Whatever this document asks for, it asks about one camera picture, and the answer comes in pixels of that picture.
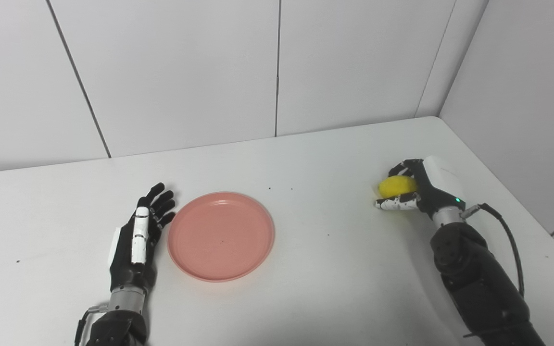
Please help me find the yellow lemon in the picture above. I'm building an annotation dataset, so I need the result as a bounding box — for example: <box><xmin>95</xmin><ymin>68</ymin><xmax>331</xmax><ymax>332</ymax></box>
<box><xmin>378</xmin><ymin>175</ymin><xmax>419</xmax><ymax>198</ymax></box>

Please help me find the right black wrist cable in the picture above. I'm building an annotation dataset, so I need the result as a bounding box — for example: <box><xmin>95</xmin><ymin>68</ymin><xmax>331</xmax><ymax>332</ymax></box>
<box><xmin>460</xmin><ymin>203</ymin><xmax>526</xmax><ymax>298</ymax></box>

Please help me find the pink round plate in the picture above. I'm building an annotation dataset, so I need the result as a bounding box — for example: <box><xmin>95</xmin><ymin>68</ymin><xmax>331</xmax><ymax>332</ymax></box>
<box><xmin>167</xmin><ymin>192</ymin><xmax>276</xmax><ymax>283</ymax></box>

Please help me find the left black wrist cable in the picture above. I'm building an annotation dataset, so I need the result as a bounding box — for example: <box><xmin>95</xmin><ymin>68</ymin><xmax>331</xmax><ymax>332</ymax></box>
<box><xmin>74</xmin><ymin>304</ymin><xmax>110</xmax><ymax>346</ymax></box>

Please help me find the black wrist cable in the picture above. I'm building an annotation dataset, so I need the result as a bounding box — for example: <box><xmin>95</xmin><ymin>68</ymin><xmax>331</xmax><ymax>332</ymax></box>
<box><xmin>460</xmin><ymin>203</ymin><xmax>526</xmax><ymax>298</ymax></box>
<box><xmin>74</xmin><ymin>304</ymin><xmax>110</xmax><ymax>346</ymax></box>

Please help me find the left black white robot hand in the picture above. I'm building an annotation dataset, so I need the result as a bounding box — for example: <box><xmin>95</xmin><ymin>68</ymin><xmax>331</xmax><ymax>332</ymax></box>
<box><xmin>108</xmin><ymin>182</ymin><xmax>176</xmax><ymax>295</ymax></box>

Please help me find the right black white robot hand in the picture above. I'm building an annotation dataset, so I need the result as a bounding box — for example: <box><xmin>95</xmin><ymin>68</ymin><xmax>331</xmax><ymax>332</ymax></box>
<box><xmin>375</xmin><ymin>155</ymin><xmax>467</xmax><ymax>217</ymax></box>

